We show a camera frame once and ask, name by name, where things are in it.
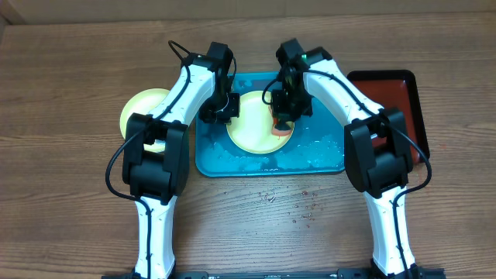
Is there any black red lacquer tray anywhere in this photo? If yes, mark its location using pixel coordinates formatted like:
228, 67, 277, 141
347, 70, 430, 157

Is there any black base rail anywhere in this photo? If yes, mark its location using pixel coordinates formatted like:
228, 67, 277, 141
101, 267, 446, 279

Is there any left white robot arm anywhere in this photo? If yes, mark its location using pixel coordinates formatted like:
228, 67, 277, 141
118, 42, 239, 278

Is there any yellow-green plate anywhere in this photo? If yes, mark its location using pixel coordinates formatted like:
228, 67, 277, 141
119, 88, 169, 138
226, 91, 295, 154

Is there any orange black sponge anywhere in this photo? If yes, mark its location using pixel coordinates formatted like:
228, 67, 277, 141
268, 106, 294, 136

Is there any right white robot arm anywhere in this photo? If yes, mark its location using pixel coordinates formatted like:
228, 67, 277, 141
268, 39, 422, 278

